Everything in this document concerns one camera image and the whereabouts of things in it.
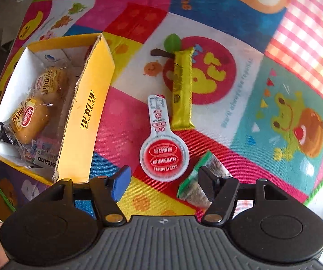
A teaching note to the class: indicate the colourful cartoon bed quilt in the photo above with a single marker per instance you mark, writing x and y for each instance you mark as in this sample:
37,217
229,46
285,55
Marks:
257,100

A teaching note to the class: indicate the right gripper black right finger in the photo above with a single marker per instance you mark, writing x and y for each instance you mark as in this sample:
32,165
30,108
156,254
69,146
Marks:
209,183

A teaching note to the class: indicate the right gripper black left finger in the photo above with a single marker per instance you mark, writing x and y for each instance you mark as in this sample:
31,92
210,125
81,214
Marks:
119,182

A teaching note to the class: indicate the flat volcano snack packet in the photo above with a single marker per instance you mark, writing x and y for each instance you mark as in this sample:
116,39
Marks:
43,152

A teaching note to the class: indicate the yellow snack bar packet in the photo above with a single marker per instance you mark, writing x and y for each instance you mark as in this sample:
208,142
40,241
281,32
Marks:
182,90

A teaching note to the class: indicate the packaged small bread bun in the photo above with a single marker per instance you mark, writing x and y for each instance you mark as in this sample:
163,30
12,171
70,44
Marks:
52,84

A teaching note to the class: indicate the yellow cardboard box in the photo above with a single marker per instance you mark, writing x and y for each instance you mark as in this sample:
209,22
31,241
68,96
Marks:
88,98

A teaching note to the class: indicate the red white spoon-shaped jelly pack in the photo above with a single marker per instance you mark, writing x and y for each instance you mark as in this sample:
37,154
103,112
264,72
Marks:
163,156

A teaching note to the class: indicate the green triangular snack packet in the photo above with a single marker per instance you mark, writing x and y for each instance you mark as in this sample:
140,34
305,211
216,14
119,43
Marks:
198,188

